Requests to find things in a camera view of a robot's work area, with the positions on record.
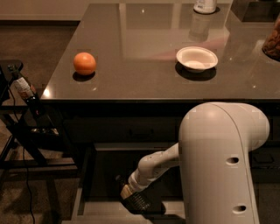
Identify right cabinet drawers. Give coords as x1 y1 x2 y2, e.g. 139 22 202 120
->
250 116 280 183

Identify black cable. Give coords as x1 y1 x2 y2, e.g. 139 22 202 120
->
8 84 37 224

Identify jar of nuts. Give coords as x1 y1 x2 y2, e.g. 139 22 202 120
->
262 17 280 61

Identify white bowl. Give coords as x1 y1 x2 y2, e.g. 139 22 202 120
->
176 46 218 73

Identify orange ball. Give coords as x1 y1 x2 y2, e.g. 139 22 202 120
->
73 52 96 75

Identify open middle drawer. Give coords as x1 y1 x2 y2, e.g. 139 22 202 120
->
62 143 186 224

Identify closed top drawer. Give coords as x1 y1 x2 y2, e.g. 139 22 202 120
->
64 117 180 143

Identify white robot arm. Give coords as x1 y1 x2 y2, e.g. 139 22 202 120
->
120 102 270 224

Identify clear plastic water bottle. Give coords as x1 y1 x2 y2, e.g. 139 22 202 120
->
115 175 151 214

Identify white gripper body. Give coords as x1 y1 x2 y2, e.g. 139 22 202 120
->
129 170 149 192

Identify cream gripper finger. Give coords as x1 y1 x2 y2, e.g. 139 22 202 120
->
120 185 133 200

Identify dark wine bottle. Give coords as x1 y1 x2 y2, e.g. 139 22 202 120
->
8 64 45 118

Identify white container on counter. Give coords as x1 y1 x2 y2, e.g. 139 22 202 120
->
193 0 217 14

